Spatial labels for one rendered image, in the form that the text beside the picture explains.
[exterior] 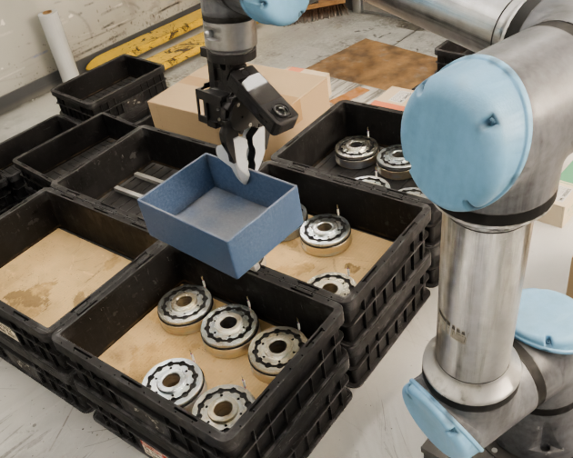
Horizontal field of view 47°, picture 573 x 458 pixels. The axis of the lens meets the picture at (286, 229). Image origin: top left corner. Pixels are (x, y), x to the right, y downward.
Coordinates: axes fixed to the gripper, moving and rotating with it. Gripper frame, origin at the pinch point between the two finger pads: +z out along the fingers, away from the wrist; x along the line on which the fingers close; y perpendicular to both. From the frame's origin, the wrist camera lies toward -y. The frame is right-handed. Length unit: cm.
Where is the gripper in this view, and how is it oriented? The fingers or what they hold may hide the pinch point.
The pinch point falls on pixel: (250, 176)
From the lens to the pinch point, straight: 105.0
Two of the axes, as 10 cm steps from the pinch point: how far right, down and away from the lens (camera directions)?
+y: -7.1, -3.5, 6.2
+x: -7.1, 3.9, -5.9
